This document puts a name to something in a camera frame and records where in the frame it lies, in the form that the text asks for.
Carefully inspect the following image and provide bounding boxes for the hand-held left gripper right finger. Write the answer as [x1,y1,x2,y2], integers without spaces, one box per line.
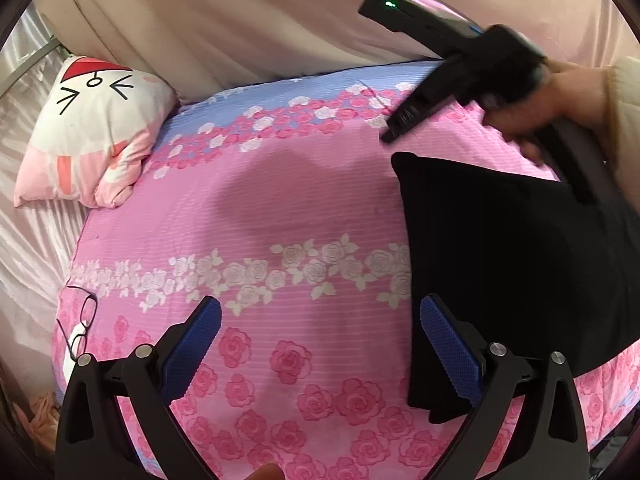
[419,294,592,480]

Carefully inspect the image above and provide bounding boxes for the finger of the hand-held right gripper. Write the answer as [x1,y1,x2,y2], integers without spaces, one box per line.
[380,57,458,144]

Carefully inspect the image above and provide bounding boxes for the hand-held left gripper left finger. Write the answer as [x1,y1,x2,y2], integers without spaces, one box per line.
[54,296,223,480]

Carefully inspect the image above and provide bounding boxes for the black pants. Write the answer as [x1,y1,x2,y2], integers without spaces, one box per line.
[391,151,640,426]

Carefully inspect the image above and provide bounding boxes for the person's right hand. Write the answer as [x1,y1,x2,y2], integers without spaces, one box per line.
[484,57,618,167]

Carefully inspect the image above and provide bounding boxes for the person's left hand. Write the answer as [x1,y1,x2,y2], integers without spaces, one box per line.
[239,462,287,480]

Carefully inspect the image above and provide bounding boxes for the black rimmed eyeglasses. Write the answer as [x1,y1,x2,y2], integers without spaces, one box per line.
[55,285,99,361]

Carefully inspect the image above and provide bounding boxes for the small white card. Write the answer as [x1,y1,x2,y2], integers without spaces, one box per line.
[64,324,89,372]

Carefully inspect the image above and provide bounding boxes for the pink floral blanket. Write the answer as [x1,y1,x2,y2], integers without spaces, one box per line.
[50,60,640,480]

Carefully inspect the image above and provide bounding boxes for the crumpled peach cloth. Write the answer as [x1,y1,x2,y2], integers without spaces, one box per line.
[15,392,65,456]

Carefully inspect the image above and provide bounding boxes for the silvery pink satin sheet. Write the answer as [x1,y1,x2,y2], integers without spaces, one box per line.
[0,7,90,361]

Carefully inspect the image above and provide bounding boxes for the beige curtain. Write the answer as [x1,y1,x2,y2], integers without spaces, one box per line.
[37,0,640,106]

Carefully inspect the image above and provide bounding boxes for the white cartoon face pillow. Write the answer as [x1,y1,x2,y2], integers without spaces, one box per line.
[14,55,180,209]

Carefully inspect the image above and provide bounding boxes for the grey metal bar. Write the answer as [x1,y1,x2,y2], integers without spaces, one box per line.
[0,40,62,102]

